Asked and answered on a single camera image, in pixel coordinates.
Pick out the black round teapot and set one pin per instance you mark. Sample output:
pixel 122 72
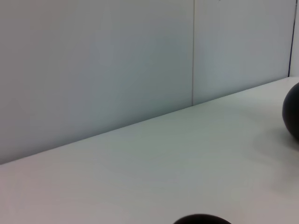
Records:
pixel 292 112

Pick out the small dark teacup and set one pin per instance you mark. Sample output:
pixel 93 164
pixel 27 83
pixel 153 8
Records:
pixel 202 220

